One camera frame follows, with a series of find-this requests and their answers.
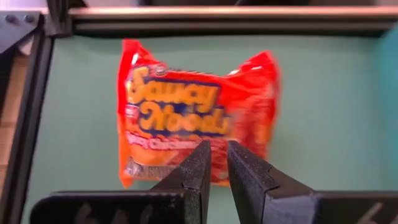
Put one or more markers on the teal plastic bin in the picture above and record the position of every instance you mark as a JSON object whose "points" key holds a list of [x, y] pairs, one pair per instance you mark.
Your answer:
{"points": [[390, 109]]}

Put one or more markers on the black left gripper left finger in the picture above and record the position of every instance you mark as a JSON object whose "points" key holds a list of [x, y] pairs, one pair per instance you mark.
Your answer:
{"points": [[155, 205]]}

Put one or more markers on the black aluminium table frame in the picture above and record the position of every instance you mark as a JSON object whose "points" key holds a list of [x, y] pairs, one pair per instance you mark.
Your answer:
{"points": [[217, 28]]}

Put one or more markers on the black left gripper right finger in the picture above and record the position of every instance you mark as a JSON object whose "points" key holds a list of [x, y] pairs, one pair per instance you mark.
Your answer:
{"points": [[280, 202]]}

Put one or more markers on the red Saucy Noods packet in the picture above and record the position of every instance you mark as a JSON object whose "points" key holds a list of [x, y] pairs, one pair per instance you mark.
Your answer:
{"points": [[242, 109]]}

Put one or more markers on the green table mat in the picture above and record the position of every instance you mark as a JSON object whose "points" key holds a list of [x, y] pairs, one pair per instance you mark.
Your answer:
{"points": [[326, 109]]}

